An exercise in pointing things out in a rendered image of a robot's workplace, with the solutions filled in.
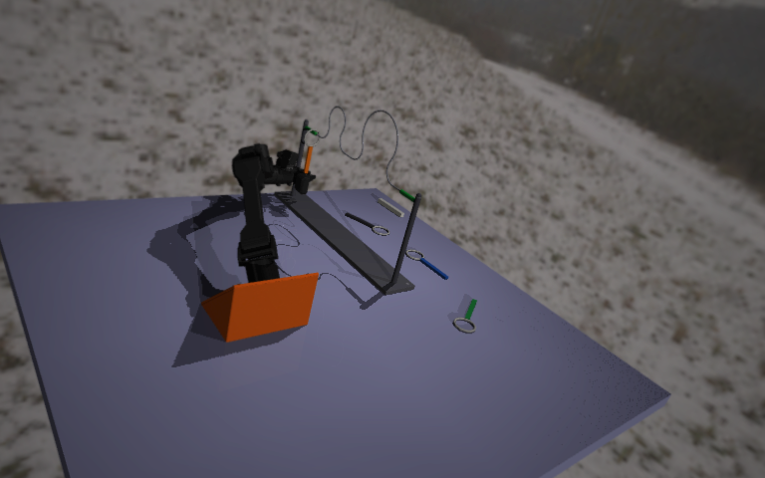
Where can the grey loop with blue handle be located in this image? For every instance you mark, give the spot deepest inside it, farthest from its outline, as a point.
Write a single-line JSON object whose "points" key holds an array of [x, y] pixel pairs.
{"points": [[427, 264]]}

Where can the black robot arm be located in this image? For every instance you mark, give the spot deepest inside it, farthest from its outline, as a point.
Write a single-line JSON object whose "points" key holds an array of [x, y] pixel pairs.
{"points": [[253, 167]]}

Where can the orange bar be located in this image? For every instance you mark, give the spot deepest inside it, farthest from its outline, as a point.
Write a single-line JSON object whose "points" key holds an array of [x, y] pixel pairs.
{"points": [[309, 153]]}

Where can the grey rectangular bar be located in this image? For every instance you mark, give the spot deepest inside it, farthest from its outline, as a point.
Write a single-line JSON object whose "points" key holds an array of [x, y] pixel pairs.
{"points": [[390, 207]]}

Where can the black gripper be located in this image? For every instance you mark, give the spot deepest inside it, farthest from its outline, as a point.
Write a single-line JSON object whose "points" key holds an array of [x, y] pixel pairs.
{"points": [[300, 178]]}

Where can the black-handled grey loop tool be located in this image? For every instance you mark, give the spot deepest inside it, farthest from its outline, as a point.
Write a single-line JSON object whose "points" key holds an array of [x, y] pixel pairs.
{"points": [[366, 223]]}

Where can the grey loop with green handle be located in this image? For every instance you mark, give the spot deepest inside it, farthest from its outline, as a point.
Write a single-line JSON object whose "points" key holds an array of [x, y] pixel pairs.
{"points": [[467, 317]]}

